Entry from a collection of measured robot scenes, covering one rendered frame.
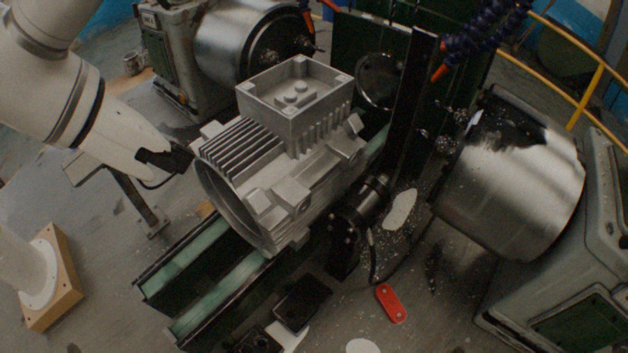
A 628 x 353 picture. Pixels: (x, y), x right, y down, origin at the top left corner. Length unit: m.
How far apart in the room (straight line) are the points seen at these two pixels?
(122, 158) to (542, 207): 0.48
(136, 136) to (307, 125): 0.19
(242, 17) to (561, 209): 0.64
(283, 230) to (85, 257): 0.57
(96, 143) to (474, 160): 0.41
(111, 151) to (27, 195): 0.91
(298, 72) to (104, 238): 0.60
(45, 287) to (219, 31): 0.71
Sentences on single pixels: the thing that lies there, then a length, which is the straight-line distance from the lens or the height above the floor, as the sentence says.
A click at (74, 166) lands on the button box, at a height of 1.07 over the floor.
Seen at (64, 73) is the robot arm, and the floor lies 1.28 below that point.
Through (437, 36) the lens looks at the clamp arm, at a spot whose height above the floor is 1.25.
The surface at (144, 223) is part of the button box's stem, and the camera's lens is 0.72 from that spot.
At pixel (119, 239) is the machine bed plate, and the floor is 0.80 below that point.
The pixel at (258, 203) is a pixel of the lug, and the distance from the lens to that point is 0.32.
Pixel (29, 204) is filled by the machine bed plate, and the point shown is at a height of 0.80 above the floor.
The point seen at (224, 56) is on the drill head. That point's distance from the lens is 0.62.
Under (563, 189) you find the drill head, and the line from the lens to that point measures 0.42.
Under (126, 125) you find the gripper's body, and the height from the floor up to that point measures 1.20.
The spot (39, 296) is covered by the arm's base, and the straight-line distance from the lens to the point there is 0.78.
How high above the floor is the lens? 1.35
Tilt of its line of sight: 51 degrees down
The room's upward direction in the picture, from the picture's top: 3 degrees clockwise
